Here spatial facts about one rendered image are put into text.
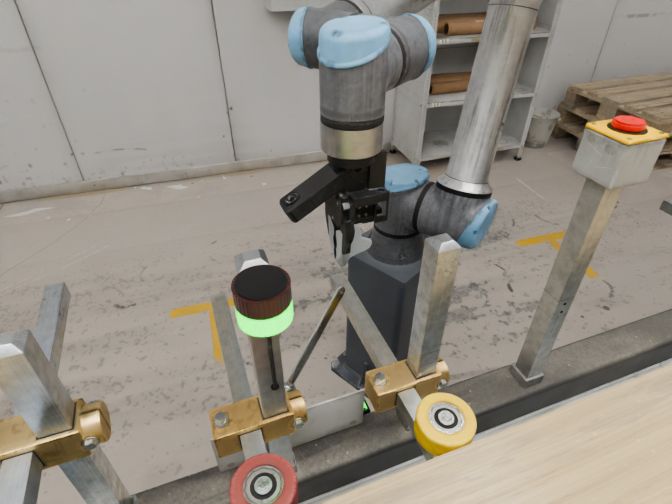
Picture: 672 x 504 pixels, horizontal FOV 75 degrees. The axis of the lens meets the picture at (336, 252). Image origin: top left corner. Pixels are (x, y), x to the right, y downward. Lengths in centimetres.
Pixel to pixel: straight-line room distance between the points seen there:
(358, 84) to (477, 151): 64
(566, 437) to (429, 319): 23
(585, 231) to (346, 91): 41
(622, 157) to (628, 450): 37
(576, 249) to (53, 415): 73
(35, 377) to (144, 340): 155
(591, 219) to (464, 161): 51
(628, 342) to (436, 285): 65
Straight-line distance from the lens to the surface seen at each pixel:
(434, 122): 366
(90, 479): 71
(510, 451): 65
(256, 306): 43
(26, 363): 54
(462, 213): 119
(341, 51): 58
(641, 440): 73
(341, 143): 61
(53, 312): 80
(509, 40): 116
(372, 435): 85
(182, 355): 198
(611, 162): 68
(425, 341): 68
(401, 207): 125
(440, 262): 58
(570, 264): 79
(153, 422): 181
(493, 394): 95
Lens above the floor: 143
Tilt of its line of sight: 37 degrees down
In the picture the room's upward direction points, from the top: straight up
